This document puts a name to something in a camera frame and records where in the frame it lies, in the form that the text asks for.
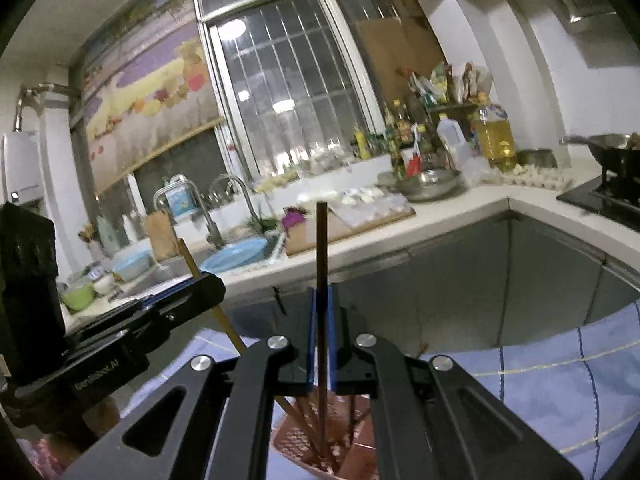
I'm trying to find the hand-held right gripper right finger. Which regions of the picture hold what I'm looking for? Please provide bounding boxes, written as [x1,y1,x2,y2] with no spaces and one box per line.
[327,285,586,480]

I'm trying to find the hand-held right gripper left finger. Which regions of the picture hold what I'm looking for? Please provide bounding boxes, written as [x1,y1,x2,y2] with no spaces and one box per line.
[60,287,321,480]

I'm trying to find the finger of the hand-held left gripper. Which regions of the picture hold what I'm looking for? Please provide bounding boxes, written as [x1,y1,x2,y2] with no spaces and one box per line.
[67,302,201,348]
[140,273,227,313]

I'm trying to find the light wooden chopstick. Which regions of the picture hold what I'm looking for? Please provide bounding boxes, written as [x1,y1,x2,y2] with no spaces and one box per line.
[176,238,312,433]

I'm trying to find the pink plastic basket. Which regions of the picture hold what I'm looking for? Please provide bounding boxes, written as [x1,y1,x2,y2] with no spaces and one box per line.
[270,394,377,480]

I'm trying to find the dark chopstick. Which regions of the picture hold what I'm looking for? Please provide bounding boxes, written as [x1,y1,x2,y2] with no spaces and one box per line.
[316,201,332,463]

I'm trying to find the blue plate in sink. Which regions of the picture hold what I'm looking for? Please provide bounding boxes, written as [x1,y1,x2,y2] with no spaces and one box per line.
[199,236,272,275]

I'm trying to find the green bowl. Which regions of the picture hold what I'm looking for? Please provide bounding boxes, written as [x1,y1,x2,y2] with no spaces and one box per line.
[61,281,97,312]

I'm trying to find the light blue bowl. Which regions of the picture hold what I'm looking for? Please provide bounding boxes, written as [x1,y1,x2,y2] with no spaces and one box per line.
[111,249,154,282]

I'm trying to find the chrome faucet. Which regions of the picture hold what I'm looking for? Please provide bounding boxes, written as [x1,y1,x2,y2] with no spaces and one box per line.
[209,173,262,233]
[153,185,223,251]

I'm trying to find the blue white container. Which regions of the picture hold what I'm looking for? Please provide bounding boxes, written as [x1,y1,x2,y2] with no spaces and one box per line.
[164,175,197,217]

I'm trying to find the purple item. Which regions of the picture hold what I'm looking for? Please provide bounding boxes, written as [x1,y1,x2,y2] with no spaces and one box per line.
[280,209,307,232]

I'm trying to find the white water heater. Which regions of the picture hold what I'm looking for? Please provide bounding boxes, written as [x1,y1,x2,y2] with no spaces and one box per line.
[0,129,47,207]

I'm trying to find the large wooden cutting board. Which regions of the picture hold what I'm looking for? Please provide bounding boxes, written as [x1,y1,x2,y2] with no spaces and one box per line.
[284,202,417,257]

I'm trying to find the metal basin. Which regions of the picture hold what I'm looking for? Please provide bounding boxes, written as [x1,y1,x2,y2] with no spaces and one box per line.
[376,169,464,203]

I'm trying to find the row of condiment bottles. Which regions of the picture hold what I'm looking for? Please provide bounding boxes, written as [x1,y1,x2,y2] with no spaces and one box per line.
[352,100,436,181]

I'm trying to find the barred window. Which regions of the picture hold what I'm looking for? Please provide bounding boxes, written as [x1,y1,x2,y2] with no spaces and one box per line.
[192,0,401,181]

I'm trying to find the white plastic jug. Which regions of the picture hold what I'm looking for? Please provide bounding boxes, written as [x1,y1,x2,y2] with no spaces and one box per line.
[436,117,474,171]

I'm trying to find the egg tray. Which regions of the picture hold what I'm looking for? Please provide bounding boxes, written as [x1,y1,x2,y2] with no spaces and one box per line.
[501,164,574,192]

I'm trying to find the cooking oil bottle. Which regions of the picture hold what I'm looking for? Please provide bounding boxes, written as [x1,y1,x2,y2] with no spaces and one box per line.
[474,92,519,172]

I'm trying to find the brown cardboard sheet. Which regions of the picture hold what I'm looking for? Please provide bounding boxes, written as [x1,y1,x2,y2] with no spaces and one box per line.
[354,12,447,108]

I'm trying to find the gas stove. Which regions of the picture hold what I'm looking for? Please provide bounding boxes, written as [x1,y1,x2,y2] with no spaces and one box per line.
[556,174,640,235]

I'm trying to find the black frying pan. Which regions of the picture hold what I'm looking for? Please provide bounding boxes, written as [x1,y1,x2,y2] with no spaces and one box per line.
[559,132,640,181]

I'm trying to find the wall poster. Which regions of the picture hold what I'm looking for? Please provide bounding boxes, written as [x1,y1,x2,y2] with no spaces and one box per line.
[70,0,226,193]

